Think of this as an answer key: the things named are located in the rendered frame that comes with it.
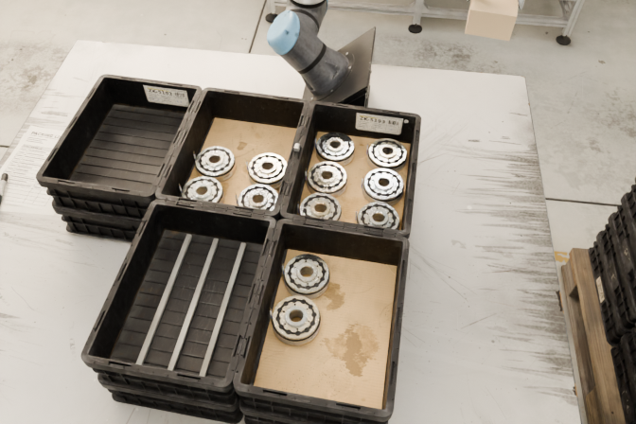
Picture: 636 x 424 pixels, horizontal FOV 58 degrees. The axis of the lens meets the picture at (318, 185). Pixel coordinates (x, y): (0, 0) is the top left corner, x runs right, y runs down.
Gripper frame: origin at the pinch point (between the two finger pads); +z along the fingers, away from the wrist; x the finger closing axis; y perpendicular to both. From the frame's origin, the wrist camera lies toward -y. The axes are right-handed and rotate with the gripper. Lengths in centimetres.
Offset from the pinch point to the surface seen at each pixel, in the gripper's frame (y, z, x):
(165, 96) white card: 39, 20, -83
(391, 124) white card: 33.4, 19.7, -19.8
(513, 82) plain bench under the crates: -17.8, 39.1, 14.4
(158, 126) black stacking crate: 46, 26, -84
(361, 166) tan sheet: 45, 26, -25
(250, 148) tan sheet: 47, 26, -56
